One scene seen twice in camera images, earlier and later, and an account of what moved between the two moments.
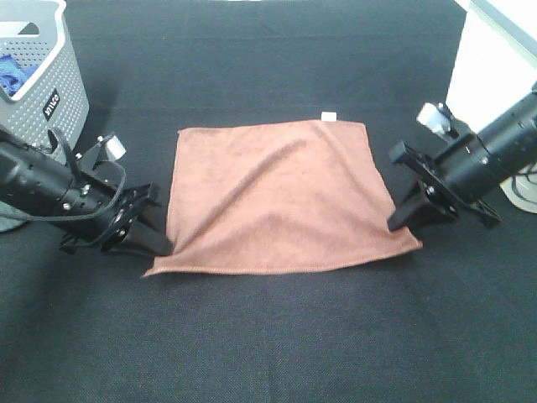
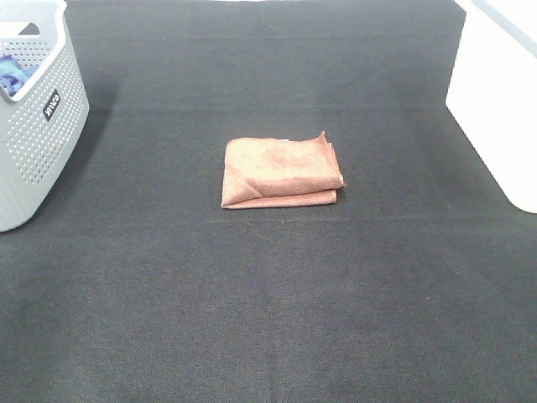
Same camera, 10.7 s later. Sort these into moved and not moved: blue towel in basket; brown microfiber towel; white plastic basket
Moved: brown microfiber towel
Not moved: blue towel in basket; white plastic basket
